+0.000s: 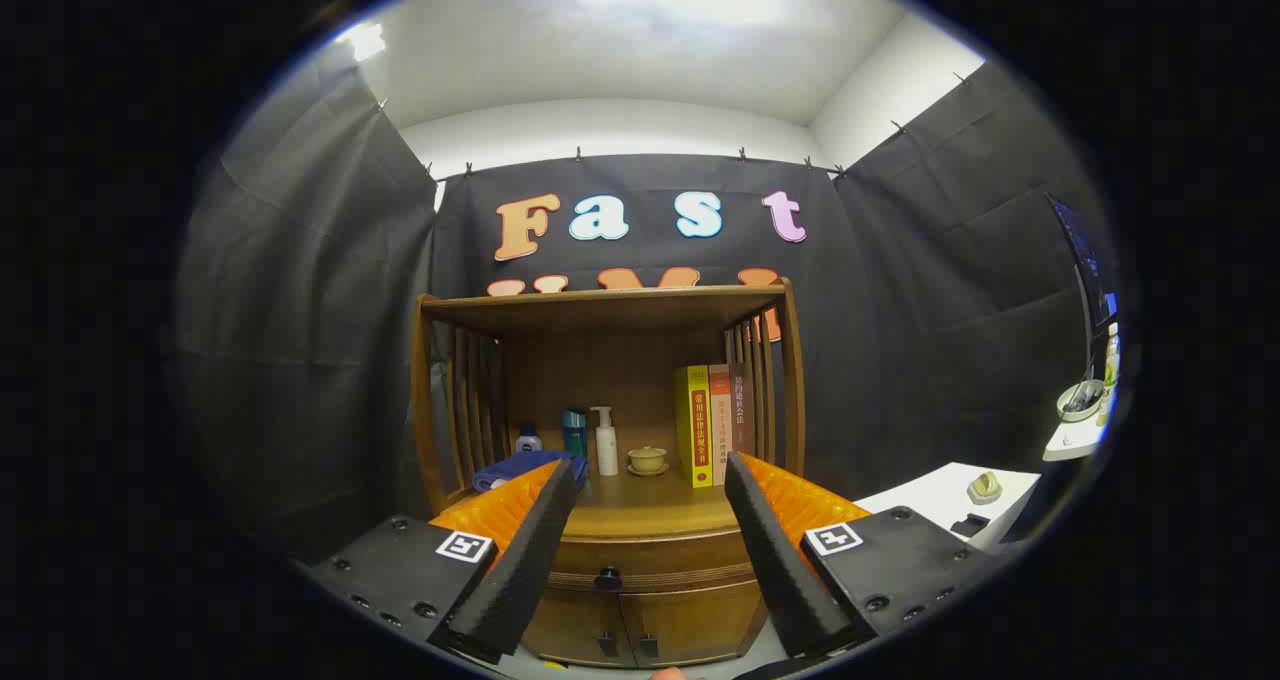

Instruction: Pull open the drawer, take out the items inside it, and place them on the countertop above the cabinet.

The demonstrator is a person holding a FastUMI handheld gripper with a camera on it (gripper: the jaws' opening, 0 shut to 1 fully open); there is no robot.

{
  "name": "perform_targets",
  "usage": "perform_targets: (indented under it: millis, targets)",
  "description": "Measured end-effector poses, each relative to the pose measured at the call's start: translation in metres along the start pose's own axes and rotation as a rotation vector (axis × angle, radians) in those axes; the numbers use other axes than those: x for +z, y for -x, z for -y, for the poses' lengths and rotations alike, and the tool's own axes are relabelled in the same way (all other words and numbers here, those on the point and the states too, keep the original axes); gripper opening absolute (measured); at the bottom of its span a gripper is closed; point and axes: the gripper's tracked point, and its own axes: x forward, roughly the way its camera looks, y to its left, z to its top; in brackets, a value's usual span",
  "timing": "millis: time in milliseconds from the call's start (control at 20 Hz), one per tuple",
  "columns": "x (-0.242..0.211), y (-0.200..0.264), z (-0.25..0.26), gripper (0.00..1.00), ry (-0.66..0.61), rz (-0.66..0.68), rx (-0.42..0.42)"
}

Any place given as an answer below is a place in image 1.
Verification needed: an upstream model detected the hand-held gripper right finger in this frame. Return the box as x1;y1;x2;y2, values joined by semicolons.
722;450;996;661

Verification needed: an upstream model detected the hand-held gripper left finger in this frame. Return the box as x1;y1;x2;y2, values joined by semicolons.
305;457;589;666

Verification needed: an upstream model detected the wooden countertop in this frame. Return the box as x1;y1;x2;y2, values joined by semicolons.
432;450;807;541

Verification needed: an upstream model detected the wooden cabinet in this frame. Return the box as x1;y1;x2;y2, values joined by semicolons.
410;278;809;669

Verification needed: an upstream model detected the blue folded towel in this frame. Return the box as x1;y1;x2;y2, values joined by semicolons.
472;450;591;493

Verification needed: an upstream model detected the white pump bottle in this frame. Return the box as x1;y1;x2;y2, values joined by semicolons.
590;406;620;477

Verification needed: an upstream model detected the yellow book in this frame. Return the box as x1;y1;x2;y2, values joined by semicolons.
674;365;715;489

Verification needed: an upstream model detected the brown book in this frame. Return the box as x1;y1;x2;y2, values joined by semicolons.
728;362;758;459

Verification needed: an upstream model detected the orange and beige book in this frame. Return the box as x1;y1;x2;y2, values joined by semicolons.
708;364;734;485

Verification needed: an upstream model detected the white table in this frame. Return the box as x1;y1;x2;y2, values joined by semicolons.
855;462;1041;551

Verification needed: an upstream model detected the white ledge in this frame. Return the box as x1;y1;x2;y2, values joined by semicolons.
1043;420;1106;462

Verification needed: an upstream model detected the grey bowl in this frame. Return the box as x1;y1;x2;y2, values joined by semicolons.
1057;380;1107;423

